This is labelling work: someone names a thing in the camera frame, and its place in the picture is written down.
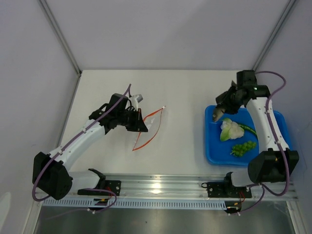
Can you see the grey toy fish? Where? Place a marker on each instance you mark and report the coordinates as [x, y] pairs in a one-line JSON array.
[[218, 112]]

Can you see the green toy chili pepper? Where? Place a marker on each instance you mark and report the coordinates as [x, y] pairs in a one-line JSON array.
[[247, 128]]

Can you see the white toy cauliflower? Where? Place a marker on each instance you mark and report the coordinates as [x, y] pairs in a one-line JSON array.
[[230, 130]]

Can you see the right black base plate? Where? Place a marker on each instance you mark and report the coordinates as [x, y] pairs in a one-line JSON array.
[[225, 189]]

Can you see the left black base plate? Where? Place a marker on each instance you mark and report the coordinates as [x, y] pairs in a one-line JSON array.
[[113, 187]]

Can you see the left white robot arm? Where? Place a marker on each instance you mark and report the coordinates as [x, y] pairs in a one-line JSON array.
[[51, 172]]

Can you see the aluminium mounting rail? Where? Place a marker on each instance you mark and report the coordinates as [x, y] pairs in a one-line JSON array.
[[186, 187]]

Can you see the white slotted cable duct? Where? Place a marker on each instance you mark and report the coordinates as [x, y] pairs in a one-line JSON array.
[[136, 203]]

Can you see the aluminium frame post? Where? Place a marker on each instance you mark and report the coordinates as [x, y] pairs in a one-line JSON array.
[[282, 20], [59, 35]]

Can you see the blue plastic tray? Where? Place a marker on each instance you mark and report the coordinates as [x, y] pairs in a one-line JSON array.
[[220, 152]]

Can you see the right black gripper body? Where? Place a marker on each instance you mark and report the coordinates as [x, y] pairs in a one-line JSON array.
[[236, 96]]

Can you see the green toy grapes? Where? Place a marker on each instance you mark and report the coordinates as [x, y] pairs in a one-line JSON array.
[[239, 150]]

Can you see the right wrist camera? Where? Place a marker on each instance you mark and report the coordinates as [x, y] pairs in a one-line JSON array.
[[244, 79]]

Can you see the right aluminium frame post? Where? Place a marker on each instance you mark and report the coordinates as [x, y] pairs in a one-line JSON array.
[[282, 20]]

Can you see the left aluminium frame post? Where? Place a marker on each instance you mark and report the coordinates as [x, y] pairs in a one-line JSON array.
[[59, 35]]

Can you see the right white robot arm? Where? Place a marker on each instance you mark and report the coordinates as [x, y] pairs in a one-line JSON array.
[[273, 166]]

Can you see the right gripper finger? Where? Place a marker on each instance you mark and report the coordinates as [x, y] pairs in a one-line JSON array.
[[231, 109], [223, 98]]

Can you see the clear zip bag orange zipper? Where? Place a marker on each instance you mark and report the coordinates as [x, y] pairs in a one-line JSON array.
[[153, 123]]

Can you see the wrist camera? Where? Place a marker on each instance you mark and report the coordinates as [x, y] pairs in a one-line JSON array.
[[244, 79], [135, 100]]

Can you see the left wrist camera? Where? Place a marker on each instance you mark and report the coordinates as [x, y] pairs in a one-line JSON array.
[[135, 100]]

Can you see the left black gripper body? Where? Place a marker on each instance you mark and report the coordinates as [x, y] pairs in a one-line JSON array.
[[128, 119]]

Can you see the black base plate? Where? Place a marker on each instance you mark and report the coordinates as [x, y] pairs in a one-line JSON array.
[[225, 189], [113, 187]]

